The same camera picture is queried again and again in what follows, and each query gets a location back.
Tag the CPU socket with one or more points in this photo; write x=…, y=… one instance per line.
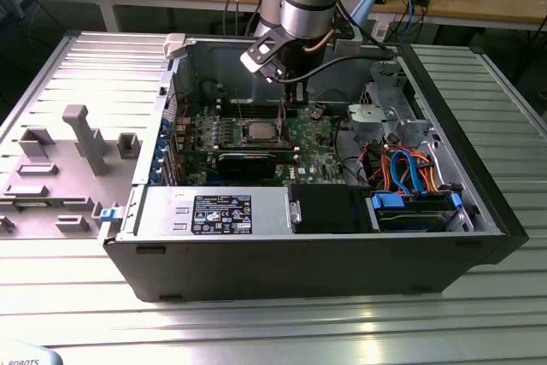
x=246, y=131

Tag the blue slot retainer clip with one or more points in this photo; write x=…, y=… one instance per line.
x=161, y=148
x=157, y=168
x=166, y=125

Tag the white label tag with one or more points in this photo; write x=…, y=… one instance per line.
x=381, y=33

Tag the silver metal drive cage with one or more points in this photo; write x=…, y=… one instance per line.
x=363, y=119

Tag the green motherboard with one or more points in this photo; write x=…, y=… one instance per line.
x=316, y=155

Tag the black graphics card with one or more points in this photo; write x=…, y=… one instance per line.
x=245, y=166

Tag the white case latch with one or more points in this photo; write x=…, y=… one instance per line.
x=175, y=46

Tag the silver power supply unit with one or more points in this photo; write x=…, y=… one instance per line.
x=265, y=211

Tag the hard disk in blue carrier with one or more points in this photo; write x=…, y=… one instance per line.
x=410, y=221

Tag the black open PC case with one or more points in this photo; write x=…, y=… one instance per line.
x=299, y=271

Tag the blue case clip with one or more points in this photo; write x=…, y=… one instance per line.
x=109, y=215

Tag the grey parts rack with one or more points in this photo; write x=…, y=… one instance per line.
x=64, y=185

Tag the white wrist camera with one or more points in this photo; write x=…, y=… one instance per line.
x=256, y=61
x=348, y=45

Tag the silver metal latch bracket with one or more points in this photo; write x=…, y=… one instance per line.
x=295, y=213

